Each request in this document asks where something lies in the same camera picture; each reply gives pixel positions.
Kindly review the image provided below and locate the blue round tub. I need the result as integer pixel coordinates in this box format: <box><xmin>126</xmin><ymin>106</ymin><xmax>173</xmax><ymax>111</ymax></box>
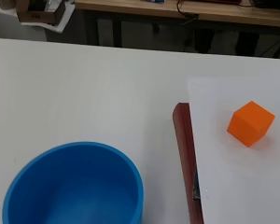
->
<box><xmin>2</xmin><ymin>141</ymin><xmax>145</xmax><ymax>224</ymax></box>

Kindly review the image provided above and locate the orange cube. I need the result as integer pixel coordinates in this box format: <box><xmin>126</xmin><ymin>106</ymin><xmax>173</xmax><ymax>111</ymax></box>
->
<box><xmin>226</xmin><ymin>100</ymin><xmax>276</xmax><ymax>148</ymax></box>

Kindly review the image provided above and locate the white flat box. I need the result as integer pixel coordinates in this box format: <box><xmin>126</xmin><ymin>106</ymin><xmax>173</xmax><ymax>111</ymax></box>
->
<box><xmin>186</xmin><ymin>74</ymin><xmax>280</xmax><ymax>224</ymax></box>

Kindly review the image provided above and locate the wooden desk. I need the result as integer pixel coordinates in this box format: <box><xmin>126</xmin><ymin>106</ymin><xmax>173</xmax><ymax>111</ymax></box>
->
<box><xmin>74</xmin><ymin>0</ymin><xmax>280</xmax><ymax>30</ymax></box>

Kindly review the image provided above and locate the brown cardboard box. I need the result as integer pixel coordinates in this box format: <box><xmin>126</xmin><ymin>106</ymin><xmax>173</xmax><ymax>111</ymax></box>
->
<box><xmin>16</xmin><ymin>0</ymin><xmax>67</xmax><ymax>25</ymax></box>

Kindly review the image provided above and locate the black cable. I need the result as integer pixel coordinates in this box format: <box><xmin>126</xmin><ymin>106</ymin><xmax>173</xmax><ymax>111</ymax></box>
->
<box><xmin>176</xmin><ymin>0</ymin><xmax>201</xmax><ymax>26</ymax></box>

